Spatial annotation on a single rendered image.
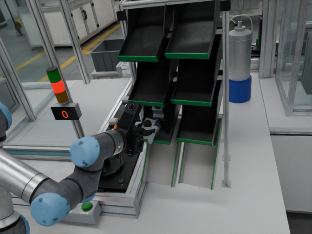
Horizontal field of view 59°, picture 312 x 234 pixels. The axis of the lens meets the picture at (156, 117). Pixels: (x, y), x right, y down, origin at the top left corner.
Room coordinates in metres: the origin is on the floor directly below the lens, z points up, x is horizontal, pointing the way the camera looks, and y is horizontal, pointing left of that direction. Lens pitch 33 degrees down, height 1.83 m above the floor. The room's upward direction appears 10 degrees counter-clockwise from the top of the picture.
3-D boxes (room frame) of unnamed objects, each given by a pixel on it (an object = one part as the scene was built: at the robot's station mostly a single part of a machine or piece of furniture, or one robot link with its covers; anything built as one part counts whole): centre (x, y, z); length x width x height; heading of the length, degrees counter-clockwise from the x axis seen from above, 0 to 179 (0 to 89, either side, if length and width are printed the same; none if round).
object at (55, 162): (1.08, 0.53, 0.91); 0.84 x 0.28 x 0.10; 73
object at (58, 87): (1.14, 0.40, 1.34); 0.05 x 0.05 x 0.05
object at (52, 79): (1.14, 0.40, 1.39); 0.05 x 0.05 x 0.05
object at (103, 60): (3.11, 0.24, 0.73); 0.62 x 0.42 x 0.23; 73
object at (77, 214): (0.79, 0.40, 0.93); 0.21 x 0.07 x 0.06; 73
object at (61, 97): (1.14, 0.40, 1.29); 0.05 x 0.05 x 0.05
